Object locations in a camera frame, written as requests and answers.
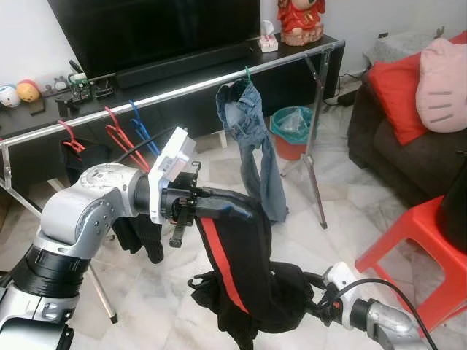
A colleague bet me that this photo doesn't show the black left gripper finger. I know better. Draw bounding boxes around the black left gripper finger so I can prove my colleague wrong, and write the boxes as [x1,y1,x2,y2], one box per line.
[196,188,256,221]

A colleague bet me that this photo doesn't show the black red garment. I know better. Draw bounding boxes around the black red garment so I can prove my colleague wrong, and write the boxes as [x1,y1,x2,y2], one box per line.
[188,208,318,350]

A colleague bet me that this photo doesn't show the blue plastic hanger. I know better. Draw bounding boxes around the blue plastic hanger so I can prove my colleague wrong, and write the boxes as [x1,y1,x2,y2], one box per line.
[128,100,161,155]

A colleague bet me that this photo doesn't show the red plastic hanger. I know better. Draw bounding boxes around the red plastic hanger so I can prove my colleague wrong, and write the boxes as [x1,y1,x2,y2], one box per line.
[57,120,87,154]
[104,107,150,172]

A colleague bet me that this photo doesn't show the black shirt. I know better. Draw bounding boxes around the black shirt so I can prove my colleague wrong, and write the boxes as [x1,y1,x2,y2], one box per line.
[62,139,165,265]

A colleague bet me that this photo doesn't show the blue denim jeans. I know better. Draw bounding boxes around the blue denim jeans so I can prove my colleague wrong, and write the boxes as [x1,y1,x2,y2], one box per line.
[216,79,289,225]

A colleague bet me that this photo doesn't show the black tv console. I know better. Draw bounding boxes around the black tv console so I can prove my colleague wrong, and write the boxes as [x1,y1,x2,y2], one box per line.
[0,33,346,190]

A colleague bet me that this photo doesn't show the red bin with green bag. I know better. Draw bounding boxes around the red bin with green bag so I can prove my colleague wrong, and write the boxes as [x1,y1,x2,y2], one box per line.
[270,106,320,161]

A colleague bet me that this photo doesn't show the red plastic stool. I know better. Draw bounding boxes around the red plastic stool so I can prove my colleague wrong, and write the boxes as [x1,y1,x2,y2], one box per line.
[355,195,467,333]

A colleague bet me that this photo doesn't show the silver metal clothes rack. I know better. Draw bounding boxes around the silver metal clothes rack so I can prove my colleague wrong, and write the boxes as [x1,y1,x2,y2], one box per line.
[0,42,344,325]

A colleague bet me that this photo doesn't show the black small device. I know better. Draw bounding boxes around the black small device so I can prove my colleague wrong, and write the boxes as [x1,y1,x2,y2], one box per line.
[91,73,117,99]

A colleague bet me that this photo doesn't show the black plastic bucket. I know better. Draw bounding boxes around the black plastic bucket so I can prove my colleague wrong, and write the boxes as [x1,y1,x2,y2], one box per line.
[438,149,467,252]

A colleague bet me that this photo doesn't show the dark grey fabric sofa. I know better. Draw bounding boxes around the dark grey fabric sofa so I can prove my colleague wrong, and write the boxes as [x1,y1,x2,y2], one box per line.
[347,7,467,209]

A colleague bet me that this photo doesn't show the black remote control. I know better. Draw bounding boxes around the black remote control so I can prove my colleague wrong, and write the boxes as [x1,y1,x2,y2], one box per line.
[73,80,96,103]

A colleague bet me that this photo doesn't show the black clip stand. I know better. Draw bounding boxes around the black clip stand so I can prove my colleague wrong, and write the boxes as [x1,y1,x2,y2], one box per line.
[55,95,81,117]

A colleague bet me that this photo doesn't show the white pink tissue pack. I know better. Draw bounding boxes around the white pink tissue pack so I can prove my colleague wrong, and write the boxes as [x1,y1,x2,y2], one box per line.
[259,20,279,53]

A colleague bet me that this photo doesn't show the black flat television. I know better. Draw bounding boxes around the black flat television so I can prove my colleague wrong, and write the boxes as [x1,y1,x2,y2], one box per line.
[47,0,262,79]

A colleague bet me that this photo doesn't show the yellow red round plush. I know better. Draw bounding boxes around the yellow red round plush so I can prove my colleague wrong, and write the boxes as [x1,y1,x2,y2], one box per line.
[16,79,41,104]

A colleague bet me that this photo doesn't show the pink cat face cushion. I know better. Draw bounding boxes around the pink cat face cushion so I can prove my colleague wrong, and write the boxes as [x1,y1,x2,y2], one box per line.
[416,38,467,134]

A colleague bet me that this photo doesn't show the red robed figurine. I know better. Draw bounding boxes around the red robed figurine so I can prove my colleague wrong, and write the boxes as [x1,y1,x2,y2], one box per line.
[277,0,325,47]

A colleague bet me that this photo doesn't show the red cushion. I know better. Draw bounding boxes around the red cushion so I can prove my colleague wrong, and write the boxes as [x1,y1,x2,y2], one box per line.
[367,31,467,147]

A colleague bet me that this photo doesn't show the white blue round plush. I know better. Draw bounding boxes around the white blue round plush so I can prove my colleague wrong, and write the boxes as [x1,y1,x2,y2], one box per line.
[0,84,21,109]

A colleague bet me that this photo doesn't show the white lace covered side table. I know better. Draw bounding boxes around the white lace covered side table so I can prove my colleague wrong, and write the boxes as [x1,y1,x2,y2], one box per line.
[363,31,439,65]

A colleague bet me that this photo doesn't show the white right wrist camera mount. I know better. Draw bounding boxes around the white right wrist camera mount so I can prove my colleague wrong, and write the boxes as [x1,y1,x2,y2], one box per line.
[323,262,360,303]

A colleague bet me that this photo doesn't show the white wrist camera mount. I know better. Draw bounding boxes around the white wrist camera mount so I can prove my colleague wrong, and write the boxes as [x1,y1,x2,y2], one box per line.
[323,262,360,303]
[148,127,198,225]

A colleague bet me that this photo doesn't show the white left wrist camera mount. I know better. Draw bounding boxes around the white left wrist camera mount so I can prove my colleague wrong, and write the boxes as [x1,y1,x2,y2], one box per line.
[148,127,198,225]

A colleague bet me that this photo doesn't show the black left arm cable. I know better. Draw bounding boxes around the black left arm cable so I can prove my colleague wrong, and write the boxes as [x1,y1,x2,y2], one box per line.
[113,128,180,165]

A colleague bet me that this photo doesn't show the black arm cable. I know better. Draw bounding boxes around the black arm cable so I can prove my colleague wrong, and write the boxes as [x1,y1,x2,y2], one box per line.
[321,277,439,350]
[113,128,180,165]

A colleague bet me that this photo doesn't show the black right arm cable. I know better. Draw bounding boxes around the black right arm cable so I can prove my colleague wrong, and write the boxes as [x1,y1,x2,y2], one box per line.
[321,277,439,350]

